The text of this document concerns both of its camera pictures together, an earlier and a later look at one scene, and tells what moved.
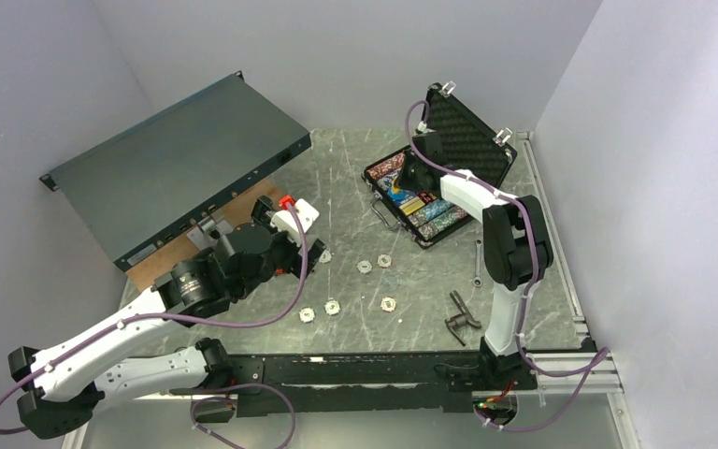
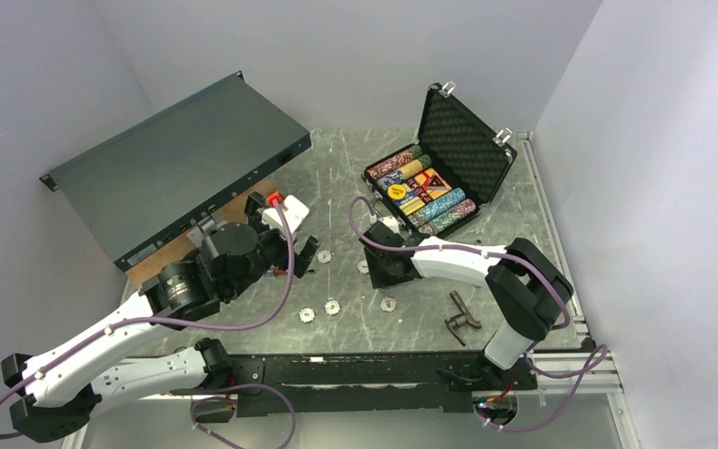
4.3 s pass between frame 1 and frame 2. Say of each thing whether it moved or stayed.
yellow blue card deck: stayed
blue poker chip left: stayed
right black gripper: moved
